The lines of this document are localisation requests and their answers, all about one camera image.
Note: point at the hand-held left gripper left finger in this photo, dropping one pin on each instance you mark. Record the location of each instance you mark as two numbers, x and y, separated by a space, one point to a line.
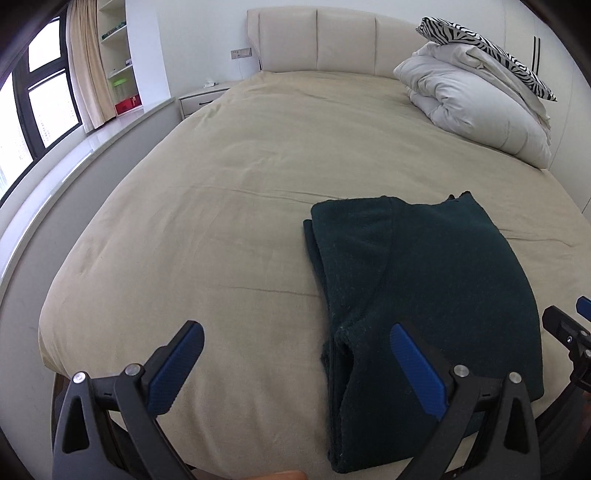
175 369

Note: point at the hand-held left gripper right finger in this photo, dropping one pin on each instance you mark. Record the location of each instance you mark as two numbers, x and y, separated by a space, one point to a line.
415 369

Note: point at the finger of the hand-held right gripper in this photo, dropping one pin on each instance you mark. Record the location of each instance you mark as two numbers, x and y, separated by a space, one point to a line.
565 330
584 307

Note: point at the dark teal knit sweater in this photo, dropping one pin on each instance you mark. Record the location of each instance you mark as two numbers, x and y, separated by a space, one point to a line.
438 286

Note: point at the bed with beige sheet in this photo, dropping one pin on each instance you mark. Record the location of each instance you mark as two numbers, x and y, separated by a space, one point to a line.
207 207

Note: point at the white folded duvet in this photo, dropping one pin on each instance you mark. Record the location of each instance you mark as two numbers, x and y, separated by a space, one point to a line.
480 106

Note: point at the white window ledge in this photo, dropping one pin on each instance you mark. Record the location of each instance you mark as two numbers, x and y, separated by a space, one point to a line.
69 157

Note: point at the white wardrobe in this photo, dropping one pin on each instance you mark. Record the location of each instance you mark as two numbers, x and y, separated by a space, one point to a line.
549 46

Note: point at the zebra striped pillow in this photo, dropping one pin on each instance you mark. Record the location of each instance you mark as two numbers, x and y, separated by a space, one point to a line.
503 53

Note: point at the white nightstand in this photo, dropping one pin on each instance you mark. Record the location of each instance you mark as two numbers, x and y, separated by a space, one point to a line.
198 101

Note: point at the red box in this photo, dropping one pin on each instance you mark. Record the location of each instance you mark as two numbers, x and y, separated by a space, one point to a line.
127 105

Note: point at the green container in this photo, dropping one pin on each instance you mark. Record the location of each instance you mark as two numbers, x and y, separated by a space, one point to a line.
117 84

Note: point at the beige curtain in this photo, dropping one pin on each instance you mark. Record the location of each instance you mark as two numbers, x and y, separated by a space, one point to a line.
87 69

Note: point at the black framed window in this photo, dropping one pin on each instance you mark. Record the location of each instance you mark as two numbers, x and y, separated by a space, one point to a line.
21 92

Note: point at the cream padded headboard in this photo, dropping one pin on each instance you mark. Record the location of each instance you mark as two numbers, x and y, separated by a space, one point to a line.
346 41

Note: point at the green book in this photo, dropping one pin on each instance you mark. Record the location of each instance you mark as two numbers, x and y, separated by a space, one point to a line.
113 30

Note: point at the white wall shelf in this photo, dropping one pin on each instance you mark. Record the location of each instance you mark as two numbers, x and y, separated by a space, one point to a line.
121 71

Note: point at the wall socket plate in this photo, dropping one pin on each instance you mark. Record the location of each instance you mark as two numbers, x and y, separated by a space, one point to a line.
240 53

